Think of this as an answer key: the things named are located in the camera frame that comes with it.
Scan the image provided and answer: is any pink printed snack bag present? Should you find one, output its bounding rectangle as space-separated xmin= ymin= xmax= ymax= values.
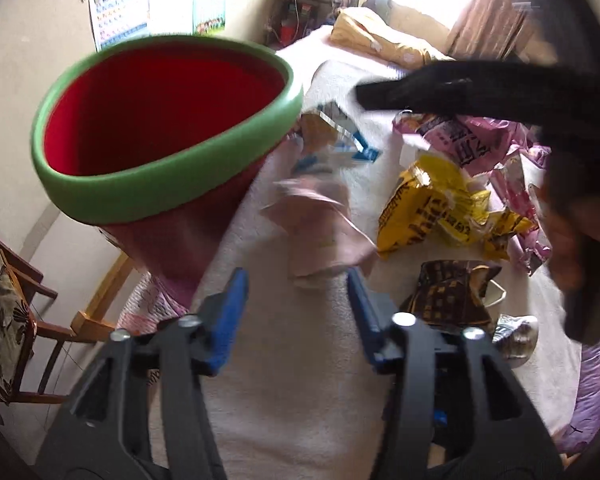
xmin=392 ymin=110 xmax=552 ymax=274

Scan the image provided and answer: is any dark brown snack bag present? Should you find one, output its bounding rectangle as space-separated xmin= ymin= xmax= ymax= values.
xmin=400 ymin=259 xmax=502 ymax=330

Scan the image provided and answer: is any pink wrapper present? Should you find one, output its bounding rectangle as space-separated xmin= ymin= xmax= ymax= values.
xmin=261 ymin=174 xmax=377 ymax=288

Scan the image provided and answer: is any yellow snack bag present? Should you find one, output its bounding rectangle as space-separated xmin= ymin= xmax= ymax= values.
xmin=377 ymin=152 xmax=538 ymax=261

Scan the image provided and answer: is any white blue snack wrapper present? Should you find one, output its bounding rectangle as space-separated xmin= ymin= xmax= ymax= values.
xmin=292 ymin=101 xmax=381 ymax=174

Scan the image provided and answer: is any white floral paper cup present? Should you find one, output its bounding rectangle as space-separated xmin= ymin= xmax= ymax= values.
xmin=492 ymin=314 xmax=539 ymax=368

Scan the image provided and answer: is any person right hand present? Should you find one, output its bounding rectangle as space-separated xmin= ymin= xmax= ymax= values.
xmin=540 ymin=182 xmax=600 ymax=292

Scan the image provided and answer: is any pink printed cloth bag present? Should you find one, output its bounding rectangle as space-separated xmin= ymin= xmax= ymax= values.
xmin=116 ymin=272 xmax=196 ymax=335

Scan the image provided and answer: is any right pink curtain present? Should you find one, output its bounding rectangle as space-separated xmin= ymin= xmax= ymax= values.
xmin=446 ymin=0 xmax=538 ymax=60

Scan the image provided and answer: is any bed with patterned sheet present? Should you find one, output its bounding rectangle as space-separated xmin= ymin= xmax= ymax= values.
xmin=274 ymin=6 xmax=456 ymax=82

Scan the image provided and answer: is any wooden chair floral cushion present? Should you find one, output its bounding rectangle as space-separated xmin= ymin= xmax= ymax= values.
xmin=0 ymin=240 xmax=134 ymax=405

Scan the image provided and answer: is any red bin with green rim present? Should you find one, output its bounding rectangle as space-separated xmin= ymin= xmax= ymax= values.
xmin=31 ymin=35 xmax=303 ymax=306

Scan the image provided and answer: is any yellow quilt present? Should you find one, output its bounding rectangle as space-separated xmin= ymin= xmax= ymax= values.
xmin=329 ymin=6 xmax=452 ymax=70

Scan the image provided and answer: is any purple quilt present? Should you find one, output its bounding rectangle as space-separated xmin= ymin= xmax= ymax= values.
xmin=556 ymin=341 xmax=600 ymax=456

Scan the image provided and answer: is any dark side table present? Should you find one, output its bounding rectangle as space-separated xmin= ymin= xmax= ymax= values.
xmin=263 ymin=0 xmax=341 ymax=50

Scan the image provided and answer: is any red bucket under table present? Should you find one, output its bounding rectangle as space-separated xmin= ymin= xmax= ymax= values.
xmin=279 ymin=18 xmax=299 ymax=47

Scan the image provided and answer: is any right number wall poster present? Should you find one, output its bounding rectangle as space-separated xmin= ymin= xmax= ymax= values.
xmin=193 ymin=0 xmax=226 ymax=36

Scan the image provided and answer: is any left alphabet wall poster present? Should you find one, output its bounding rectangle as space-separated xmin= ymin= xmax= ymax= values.
xmin=88 ymin=0 xmax=150 ymax=52

